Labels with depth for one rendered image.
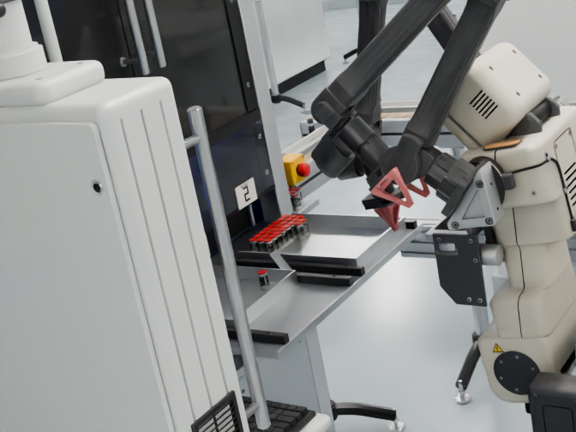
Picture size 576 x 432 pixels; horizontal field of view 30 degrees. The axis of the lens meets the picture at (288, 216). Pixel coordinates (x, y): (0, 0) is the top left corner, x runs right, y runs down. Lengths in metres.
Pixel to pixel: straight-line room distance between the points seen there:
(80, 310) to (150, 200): 0.24
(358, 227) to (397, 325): 1.50
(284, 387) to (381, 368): 1.02
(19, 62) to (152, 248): 0.36
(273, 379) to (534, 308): 0.95
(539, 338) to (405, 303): 2.19
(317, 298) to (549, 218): 0.57
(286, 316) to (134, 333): 0.73
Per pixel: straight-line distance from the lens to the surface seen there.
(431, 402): 3.71
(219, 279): 2.64
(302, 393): 3.08
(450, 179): 2.03
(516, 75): 2.18
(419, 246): 3.70
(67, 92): 1.70
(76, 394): 1.88
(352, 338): 4.22
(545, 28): 3.93
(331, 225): 2.84
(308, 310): 2.38
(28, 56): 1.76
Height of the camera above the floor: 1.86
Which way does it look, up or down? 19 degrees down
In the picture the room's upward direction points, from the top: 11 degrees counter-clockwise
